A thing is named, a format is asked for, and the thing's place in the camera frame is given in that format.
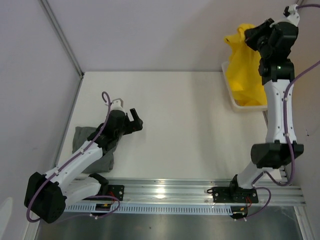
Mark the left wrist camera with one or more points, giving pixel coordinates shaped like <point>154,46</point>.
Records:
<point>117,105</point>

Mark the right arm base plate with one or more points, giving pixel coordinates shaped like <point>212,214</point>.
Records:
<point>224,194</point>

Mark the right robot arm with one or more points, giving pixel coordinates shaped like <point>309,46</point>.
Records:
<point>273,40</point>

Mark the grey shorts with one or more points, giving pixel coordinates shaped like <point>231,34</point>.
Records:
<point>105,164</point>

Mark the white plastic basket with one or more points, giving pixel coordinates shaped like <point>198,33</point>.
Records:
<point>234,105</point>

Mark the aluminium rail frame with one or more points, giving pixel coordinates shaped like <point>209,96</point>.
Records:
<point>194,191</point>

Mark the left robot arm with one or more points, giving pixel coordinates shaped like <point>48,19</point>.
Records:
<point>47,195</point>

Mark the slotted cable duct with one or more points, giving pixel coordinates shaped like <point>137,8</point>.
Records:
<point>167,209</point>

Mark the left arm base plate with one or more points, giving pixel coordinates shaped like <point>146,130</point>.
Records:
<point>117,191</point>

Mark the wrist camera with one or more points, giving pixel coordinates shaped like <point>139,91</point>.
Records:
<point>117,105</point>
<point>291,15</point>

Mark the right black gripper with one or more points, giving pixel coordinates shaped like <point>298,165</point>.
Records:
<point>251,34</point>

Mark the yellow shorts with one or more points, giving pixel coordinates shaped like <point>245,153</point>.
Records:
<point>242,72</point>

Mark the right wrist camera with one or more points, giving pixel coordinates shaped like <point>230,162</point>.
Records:
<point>291,15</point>

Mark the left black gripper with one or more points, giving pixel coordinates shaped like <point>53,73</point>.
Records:
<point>133,126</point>

